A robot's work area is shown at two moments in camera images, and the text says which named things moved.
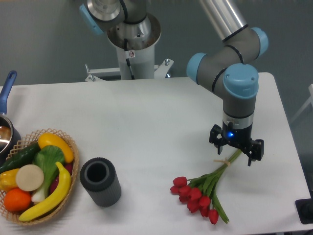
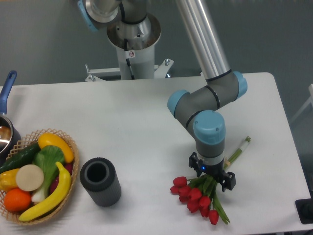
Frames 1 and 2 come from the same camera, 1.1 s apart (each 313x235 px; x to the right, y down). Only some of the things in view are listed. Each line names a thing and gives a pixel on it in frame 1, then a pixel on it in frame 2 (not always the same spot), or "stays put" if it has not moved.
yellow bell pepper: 8,180 stays put
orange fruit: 17,199 stays put
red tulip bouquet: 199,193 stays put
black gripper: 237,131 -> 227,179
